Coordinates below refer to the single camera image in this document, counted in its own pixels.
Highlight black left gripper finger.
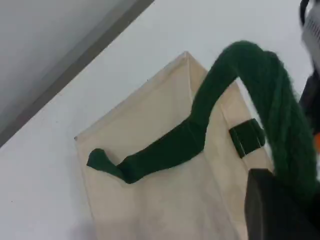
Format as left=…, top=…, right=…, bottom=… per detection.
left=243, top=167, right=320, bottom=240

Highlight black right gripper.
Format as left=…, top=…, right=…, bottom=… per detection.
left=298, top=72, right=320, bottom=124

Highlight white canvas bag green handles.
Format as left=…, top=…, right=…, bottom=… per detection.
left=74, top=39, right=320, bottom=240

